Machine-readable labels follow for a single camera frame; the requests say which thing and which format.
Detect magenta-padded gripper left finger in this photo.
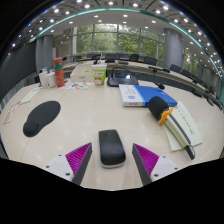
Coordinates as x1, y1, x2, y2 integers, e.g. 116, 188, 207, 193
43, 142, 93, 186

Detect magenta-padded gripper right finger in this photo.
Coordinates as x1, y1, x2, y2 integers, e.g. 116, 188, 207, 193
131, 143, 181, 187

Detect black computer mouse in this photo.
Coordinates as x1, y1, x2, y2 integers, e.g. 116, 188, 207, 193
98, 129, 127, 169

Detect black mouse pad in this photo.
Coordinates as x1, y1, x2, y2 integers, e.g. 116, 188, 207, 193
22, 100, 62, 138

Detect black foam handheld microphone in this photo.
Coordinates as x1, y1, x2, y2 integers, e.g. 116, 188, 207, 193
147, 95, 197, 161

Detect blue and white book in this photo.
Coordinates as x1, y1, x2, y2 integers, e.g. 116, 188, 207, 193
118, 83, 179, 108

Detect colourful sticker sheet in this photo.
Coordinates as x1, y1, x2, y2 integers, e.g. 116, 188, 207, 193
61, 80, 92, 91

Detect black gooseneck microphone console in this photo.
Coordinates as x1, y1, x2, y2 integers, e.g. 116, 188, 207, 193
106, 66, 140, 88

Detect white cardboard box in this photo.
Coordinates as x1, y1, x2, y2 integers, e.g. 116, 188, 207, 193
69, 63, 95, 83

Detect white paper cup green print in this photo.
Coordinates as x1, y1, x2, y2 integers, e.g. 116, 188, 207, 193
91, 63, 108, 88

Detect red thermos bottle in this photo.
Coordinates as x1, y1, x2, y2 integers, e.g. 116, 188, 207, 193
53, 57, 66, 88

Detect white paper cup stack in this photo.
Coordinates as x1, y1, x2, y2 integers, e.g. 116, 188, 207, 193
38, 69, 49, 89

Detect dark office chairs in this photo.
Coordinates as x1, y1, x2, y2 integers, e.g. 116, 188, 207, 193
86, 53, 214, 98

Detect ceiling lights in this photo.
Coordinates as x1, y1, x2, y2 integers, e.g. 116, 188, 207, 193
11, 0, 214, 58

